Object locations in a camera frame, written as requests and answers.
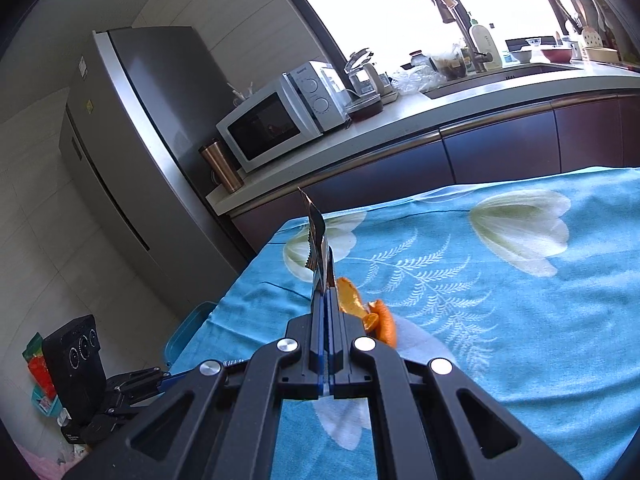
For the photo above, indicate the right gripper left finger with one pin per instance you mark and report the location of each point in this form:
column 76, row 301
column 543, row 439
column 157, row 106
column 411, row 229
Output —
column 216, row 422

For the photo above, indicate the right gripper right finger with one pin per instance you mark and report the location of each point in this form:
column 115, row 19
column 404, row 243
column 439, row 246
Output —
column 431, row 421

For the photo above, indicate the orange peel piece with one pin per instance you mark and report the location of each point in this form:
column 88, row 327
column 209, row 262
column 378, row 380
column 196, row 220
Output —
column 375, row 316

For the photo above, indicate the gold foil wrapper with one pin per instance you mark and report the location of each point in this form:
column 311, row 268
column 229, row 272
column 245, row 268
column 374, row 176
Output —
column 319, row 257

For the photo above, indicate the teal trash bin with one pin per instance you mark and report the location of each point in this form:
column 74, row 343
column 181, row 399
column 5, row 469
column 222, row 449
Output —
column 185, row 331

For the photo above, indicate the kitchen counter with cabinets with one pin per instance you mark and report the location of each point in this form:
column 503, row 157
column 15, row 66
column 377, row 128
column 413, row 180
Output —
column 544, row 120

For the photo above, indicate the copper tumbler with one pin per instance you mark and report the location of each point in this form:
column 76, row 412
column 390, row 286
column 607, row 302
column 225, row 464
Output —
column 221, row 165

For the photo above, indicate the silver refrigerator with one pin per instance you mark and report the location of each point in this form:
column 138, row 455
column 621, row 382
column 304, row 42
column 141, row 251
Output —
column 142, row 105

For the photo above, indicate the glass kettle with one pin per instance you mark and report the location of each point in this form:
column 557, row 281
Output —
column 366, row 79

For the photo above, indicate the white microwave oven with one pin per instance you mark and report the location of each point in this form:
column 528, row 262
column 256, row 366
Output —
column 292, row 110

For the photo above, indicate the white soap bottle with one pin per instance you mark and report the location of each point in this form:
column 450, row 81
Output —
column 488, row 53

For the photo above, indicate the red bowl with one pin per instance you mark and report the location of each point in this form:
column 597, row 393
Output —
column 558, row 55

